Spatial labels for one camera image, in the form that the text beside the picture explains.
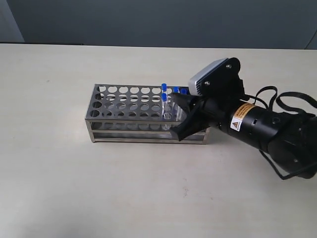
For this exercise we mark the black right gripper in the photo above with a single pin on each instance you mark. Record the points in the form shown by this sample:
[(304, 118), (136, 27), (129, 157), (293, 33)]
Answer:
[(223, 104)]

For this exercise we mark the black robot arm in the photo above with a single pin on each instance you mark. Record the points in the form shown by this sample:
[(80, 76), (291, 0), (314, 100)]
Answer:
[(285, 136)]

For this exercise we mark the stainless steel test tube rack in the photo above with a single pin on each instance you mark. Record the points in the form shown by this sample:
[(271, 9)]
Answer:
[(129, 113)]

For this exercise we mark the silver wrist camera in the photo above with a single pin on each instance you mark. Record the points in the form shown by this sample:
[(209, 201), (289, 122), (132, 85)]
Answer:
[(195, 83)]

